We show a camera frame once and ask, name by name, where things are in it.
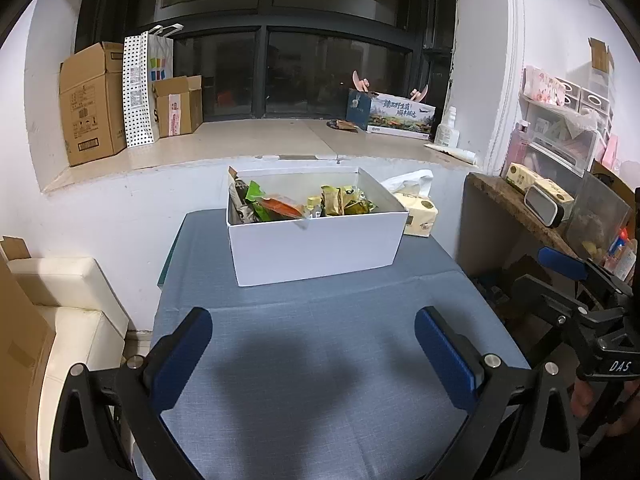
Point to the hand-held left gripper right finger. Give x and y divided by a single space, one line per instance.
445 355

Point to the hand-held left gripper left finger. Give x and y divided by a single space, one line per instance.
180 360

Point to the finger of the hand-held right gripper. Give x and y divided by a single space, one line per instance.
562 262
547 302

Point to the white cardboard box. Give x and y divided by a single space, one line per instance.
320 250

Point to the bag of yellow-green sachets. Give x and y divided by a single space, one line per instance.
347 201

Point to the person's right hand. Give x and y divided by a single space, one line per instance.
582 400

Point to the white alarm clock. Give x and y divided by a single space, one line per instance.
542 207

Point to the clear plastic container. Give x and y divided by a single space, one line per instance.
597 215

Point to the small bottle with red cap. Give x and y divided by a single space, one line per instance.
622 255

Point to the cream tissue pack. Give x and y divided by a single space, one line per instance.
557 190
522 177

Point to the wooden side desk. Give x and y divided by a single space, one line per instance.
495 195

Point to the clear plastic drawer organizer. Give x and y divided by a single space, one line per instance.
555 155

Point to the cream leather sofa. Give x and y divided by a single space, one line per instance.
75 320

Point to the pink bottle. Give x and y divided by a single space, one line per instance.
520 145

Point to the yellow tissue pack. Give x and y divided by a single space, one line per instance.
420 215

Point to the flat cardboard sheet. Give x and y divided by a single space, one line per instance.
22 350

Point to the white mini drawer unit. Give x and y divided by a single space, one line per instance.
590 102

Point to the tall snack packet orange top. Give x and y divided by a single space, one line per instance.
239 205

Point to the white spray bottle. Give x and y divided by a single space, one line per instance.
446 132

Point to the pink patterned packet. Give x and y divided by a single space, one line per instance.
545 85

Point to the green snack packet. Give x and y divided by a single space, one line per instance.
256 192

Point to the printed landscape tissue box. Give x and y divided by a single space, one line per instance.
400 117

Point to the stone window sill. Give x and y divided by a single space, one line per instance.
225 145

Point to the pink clip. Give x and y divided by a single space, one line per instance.
419 94
361 81

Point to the small open cardboard box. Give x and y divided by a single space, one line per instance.
175 110

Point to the brown wrapper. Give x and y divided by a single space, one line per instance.
342 125

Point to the dark blue box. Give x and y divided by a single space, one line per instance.
357 110

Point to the dotted white paper bag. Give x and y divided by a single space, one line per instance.
137 95

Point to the large brown cardboard box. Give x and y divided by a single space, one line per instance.
90 105

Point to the white bag with coloured squares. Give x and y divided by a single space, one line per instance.
162 57

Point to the dark framed window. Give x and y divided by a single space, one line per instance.
310 60

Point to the cardboard piece on wall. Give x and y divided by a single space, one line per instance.
600 55

